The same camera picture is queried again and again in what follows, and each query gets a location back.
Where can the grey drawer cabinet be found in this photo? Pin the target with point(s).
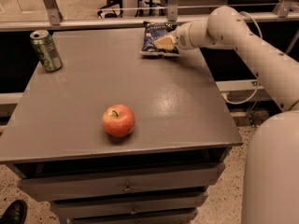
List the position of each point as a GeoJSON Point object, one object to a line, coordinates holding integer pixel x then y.
{"type": "Point", "coordinates": [159, 173]}

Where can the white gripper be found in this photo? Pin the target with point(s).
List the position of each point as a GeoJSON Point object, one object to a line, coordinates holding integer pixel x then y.
{"type": "Point", "coordinates": [180, 38]}

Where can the red apple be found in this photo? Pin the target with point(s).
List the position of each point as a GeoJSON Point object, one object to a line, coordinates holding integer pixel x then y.
{"type": "Point", "coordinates": [118, 121]}

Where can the black shoe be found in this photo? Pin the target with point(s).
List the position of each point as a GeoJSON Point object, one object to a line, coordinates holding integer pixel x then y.
{"type": "Point", "coordinates": [16, 213]}

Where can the black office chair base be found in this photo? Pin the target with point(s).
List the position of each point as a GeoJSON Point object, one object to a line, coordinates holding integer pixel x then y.
{"type": "Point", "coordinates": [109, 3]}

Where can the metal railing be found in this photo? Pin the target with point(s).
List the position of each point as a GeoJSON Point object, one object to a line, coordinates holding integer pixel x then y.
{"type": "Point", "coordinates": [26, 15]}

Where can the green soda can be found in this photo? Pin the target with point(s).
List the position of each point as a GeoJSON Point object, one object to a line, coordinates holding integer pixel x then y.
{"type": "Point", "coordinates": [46, 50]}

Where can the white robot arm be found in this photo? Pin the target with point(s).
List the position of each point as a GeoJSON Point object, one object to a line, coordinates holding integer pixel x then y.
{"type": "Point", "coordinates": [271, 178]}

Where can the blue chip bag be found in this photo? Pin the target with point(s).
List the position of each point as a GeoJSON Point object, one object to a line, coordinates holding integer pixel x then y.
{"type": "Point", "coordinates": [153, 31]}

